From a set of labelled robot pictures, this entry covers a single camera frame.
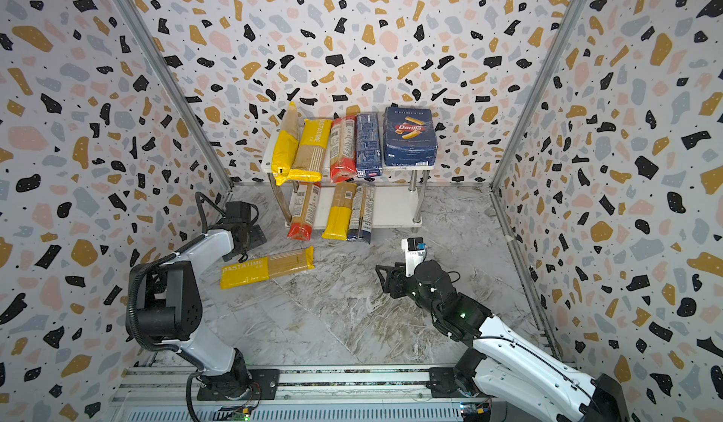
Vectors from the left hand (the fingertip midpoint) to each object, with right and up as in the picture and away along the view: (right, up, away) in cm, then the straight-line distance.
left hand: (245, 237), depth 93 cm
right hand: (+45, -5, -21) cm, 50 cm away
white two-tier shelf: (+52, +13, +19) cm, 57 cm away
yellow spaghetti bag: (+26, +25, -15) cm, 39 cm away
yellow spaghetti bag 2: (+30, +5, +7) cm, 31 cm away
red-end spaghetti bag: (+17, +9, +7) cm, 21 cm away
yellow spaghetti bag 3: (-2, -12, +1) cm, 13 cm away
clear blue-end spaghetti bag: (+38, +7, +7) cm, 40 cm away
